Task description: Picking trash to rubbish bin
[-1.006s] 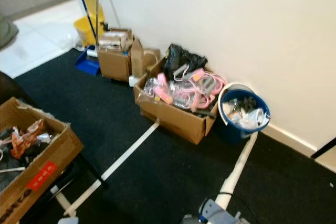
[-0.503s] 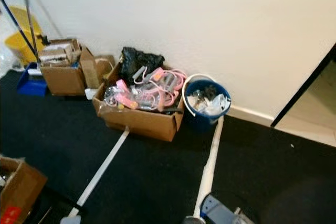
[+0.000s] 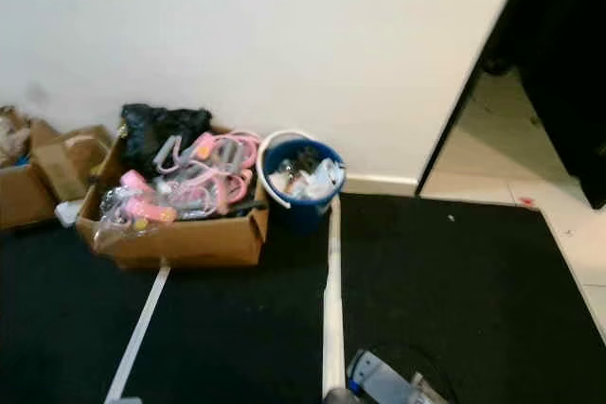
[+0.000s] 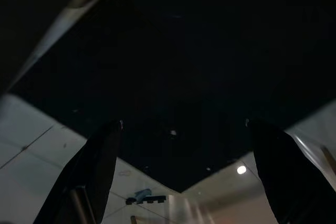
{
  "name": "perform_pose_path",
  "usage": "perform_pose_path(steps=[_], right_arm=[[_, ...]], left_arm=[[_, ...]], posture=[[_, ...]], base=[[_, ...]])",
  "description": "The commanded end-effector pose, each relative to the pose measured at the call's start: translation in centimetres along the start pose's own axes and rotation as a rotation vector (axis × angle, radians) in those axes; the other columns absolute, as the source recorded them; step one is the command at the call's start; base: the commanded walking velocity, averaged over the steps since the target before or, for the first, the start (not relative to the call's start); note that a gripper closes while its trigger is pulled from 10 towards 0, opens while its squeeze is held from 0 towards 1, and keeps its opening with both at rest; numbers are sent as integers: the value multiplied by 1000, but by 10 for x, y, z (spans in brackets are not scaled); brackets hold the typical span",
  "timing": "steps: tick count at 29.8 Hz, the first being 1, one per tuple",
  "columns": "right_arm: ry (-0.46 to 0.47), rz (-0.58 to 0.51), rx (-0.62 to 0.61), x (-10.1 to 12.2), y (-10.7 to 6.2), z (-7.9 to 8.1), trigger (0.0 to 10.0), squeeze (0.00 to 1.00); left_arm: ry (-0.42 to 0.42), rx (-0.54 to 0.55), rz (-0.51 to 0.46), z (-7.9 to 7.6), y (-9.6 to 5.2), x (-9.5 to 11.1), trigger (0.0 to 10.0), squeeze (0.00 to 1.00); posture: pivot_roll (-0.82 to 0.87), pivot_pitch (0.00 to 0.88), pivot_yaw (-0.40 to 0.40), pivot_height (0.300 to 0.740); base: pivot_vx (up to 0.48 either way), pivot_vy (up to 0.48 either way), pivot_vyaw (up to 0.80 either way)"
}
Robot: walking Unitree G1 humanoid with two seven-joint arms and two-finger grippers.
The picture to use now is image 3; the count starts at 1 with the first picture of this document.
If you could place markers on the black plastic bag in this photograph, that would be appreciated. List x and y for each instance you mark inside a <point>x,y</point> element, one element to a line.
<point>151,134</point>

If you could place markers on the small white packet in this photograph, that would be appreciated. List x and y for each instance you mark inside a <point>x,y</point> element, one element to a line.
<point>68,215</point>

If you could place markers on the pink plastic parts bundle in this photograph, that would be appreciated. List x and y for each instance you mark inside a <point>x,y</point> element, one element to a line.
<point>227,172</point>

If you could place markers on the white rubbish in bucket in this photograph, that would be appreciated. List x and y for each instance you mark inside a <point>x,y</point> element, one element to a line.
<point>317,182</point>

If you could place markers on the large black carpet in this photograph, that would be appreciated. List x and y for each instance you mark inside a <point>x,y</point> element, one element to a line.
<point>445,300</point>

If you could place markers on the blue rubbish bucket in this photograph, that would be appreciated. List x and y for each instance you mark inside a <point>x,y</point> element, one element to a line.
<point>298,219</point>

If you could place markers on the small open cardboard box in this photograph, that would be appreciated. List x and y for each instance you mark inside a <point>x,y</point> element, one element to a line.
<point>57,172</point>

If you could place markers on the slanted white tape strip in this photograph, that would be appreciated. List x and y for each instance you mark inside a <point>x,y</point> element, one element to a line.
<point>139,333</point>

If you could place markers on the dark open door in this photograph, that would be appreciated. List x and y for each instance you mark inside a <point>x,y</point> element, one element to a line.
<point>563,54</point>

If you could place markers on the straight white tape strip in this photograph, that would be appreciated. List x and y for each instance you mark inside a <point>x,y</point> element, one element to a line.
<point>332,309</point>

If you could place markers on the large cardboard box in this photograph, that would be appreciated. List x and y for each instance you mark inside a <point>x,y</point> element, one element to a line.
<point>180,245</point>

